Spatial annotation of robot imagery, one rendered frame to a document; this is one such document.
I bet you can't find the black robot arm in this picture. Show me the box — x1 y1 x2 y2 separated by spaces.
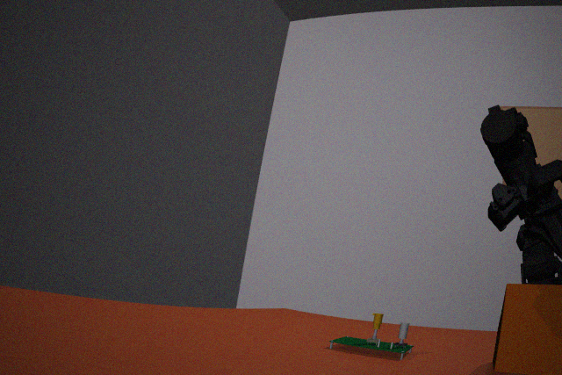
480 105 562 285

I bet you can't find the green circuit board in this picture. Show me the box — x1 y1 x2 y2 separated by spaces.
329 314 414 360

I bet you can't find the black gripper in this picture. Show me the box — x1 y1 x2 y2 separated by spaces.
506 160 562 260

